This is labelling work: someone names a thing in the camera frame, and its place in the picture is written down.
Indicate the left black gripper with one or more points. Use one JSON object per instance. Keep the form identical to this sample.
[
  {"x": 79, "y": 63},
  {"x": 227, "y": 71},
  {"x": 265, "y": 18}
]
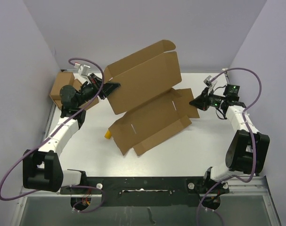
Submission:
[{"x": 107, "y": 88}]

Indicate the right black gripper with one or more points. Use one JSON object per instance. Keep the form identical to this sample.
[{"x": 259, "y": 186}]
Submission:
[{"x": 201, "y": 101}]

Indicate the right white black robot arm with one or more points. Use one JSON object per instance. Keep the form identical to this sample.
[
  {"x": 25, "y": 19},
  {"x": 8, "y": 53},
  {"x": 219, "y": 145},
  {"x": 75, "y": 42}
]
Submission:
[{"x": 248, "y": 149}]

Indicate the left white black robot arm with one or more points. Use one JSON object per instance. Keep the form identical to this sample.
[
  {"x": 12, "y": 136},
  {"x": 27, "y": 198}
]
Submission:
[{"x": 42, "y": 168}]

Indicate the flat cardboard piece underneath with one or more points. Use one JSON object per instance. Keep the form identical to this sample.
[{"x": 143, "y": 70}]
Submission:
[{"x": 77, "y": 85}]

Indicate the yellow foam cylinder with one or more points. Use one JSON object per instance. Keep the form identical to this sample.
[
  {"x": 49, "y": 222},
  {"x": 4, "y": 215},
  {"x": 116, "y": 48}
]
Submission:
[{"x": 108, "y": 135}]

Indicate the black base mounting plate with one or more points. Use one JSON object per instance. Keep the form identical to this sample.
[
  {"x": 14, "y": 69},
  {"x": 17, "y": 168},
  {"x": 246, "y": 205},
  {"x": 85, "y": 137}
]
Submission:
[{"x": 149, "y": 191}]

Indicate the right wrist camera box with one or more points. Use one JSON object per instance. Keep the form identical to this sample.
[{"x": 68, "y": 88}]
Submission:
[{"x": 209, "y": 83}]

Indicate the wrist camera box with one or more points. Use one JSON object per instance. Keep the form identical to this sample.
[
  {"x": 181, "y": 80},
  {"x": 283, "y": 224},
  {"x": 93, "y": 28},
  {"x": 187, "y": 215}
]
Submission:
[
  {"x": 209, "y": 83},
  {"x": 83, "y": 70}
]

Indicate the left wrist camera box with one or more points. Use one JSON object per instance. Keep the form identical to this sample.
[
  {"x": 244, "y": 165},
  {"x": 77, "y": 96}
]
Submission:
[{"x": 83, "y": 70}]

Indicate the aluminium frame rail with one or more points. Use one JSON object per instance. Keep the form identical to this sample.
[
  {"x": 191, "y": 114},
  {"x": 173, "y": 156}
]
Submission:
[{"x": 39, "y": 193}]

